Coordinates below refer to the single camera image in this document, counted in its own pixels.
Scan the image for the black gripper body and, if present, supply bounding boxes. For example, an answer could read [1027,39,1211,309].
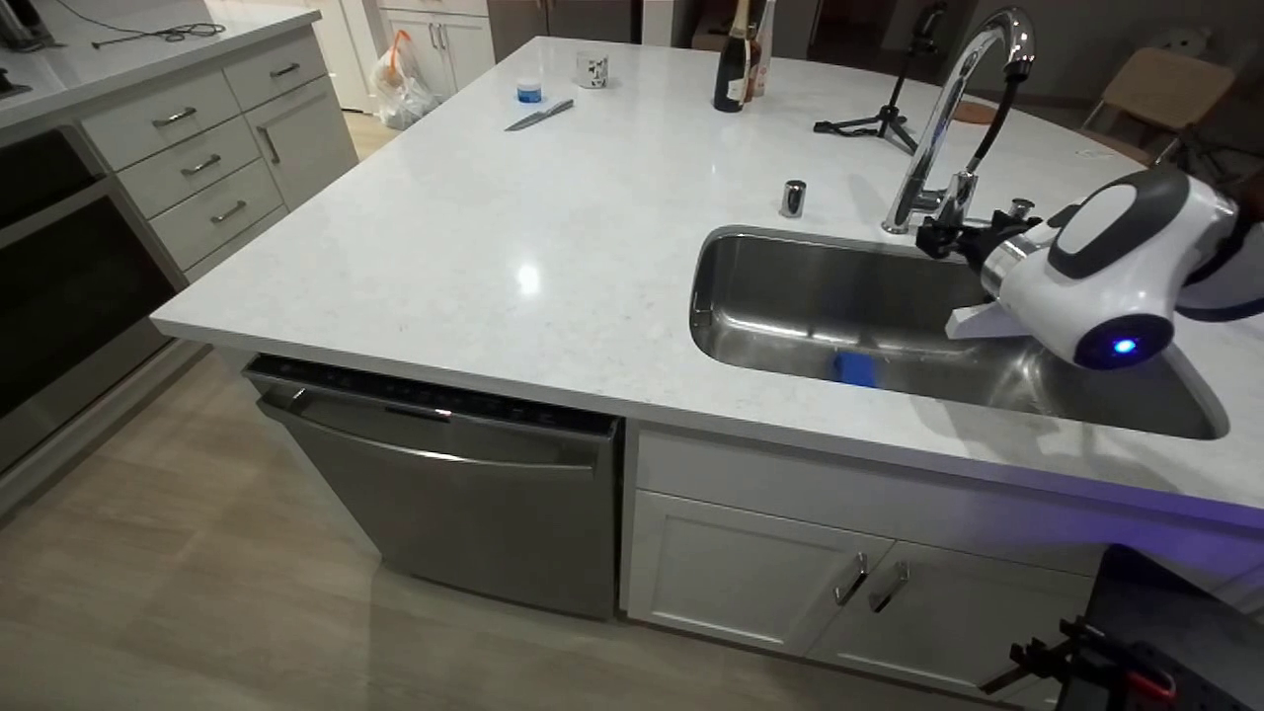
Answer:
[965,211,1059,268]

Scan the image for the shiny steel cup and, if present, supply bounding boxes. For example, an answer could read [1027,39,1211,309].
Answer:
[934,172,986,230]

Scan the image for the round wooden disc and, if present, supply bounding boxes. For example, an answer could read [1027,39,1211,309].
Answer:
[948,97,1002,130]

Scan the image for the stainless steel sink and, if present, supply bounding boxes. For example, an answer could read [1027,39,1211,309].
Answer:
[687,227,1231,448]

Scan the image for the black tripod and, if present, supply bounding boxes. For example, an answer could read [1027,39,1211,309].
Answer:
[809,4,954,158]

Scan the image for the blue sponge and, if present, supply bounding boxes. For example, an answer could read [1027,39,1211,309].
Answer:
[829,344,883,393]

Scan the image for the chrome gooseneck faucet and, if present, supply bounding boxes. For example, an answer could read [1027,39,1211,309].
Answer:
[882,7,1037,240]

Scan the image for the light wooden board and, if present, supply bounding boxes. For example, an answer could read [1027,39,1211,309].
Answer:
[741,0,775,107]

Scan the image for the white false drawer front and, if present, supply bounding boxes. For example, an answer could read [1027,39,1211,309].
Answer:
[626,422,1109,567]

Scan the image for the dark glass bottle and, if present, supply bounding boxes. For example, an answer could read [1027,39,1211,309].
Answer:
[711,0,751,115]

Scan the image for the white cabinet door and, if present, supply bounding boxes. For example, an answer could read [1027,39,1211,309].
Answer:
[820,539,1103,702]
[626,485,872,655]

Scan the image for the stainless steel fridge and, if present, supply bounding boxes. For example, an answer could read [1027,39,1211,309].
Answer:
[487,0,646,65]

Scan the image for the dark robot cart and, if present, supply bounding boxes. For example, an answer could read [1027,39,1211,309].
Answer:
[1087,547,1264,711]

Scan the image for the white background cabinet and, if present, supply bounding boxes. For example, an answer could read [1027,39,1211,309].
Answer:
[370,0,497,105]

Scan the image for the stainless steel dishwasher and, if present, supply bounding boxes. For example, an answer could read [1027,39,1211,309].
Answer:
[242,351,624,626]

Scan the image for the plastic bag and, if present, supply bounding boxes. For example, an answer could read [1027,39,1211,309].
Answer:
[370,29,445,133]

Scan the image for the grey cabinet door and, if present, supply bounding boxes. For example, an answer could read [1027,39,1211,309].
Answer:
[246,79,362,211]

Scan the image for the small grey drawer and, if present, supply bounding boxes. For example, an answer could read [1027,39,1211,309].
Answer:
[219,32,333,111]

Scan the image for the wide grey drawer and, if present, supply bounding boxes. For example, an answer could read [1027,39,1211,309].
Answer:
[79,66,246,174]

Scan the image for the black oven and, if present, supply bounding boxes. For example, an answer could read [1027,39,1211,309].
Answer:
[0,130,177,465]

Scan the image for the black countertop device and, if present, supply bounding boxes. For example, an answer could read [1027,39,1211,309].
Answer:
[0,0,63,56]

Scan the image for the black faucet hose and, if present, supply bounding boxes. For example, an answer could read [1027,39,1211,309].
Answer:
[965,56,1036,184]

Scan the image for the dark cabinet door handle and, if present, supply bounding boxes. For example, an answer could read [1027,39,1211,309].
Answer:
[829,557,872,607]
[863,567,911,617]

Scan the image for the black clamp mount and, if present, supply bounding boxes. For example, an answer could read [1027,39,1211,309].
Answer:
[978,611,1185,711]

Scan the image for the thin countertop cable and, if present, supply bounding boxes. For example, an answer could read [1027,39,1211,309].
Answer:
[88,16,227,52]

